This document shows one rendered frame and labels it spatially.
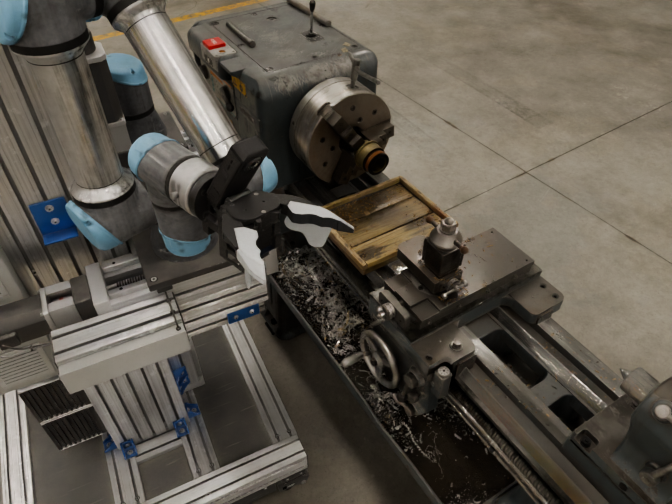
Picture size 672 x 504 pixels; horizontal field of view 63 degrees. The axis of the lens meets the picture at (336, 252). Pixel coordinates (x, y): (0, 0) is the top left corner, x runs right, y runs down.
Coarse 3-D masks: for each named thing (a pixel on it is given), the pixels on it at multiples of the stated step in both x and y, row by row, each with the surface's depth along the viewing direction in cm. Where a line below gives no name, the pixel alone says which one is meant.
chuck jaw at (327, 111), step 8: (328, 104) 163; (320, 112) 164; (328, 112) 162; (336, 112) 162; (328, 120) 163; (336, 120) 161; (344, 120) 162; (336, 128) 162; (344, 128) 164; (352, 128) 163; (344, 136) 163; (352, 136) 165; (360, 136) 164; (352, 144) 165; (360, 144) 166
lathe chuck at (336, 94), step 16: (320, 96) 166; (336, 96) 163; (352, 96) 163; (368, 96) 167; (304, 112) 167; (352, 112) 167; (368, 112) 171; (384, 112) 174; (304, 128) 167; (320, 128) 164; (304, 144) 168; (320, 144) 168; (336, 144) 171; (320, 160) 172; (336, 160) 176; (320, 176) 176; (352, 176) 184
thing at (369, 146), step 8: (368, 144) 165; (376, 144) 166; (360, 152) 165; (368, 152) 164; (376, 152) 163; (384, 152) 165; (360, 160) 166; (368, 160) 163; (376, 160) 169; (384, 160) 167; (368, 168) 164; (376, 168) 168; (384, 168) 168
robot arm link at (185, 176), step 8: (192, 160) 76; (200, 160) 76; (176, 168) 75; (184, 168) 75; (192, 168) 74; (200, 168) 74; (208, 168) 74; (216, 168) 75; (176, 176) 75; (184, 176) 74; (192, 176) 74; (200, 176) 74; (176, 184) 74; (184, 184) 74; (192, 184) 73; (176, 192) 75; (184, 192) 74; (176, 200) 76; (184, 200) 74; (184, 208) 75
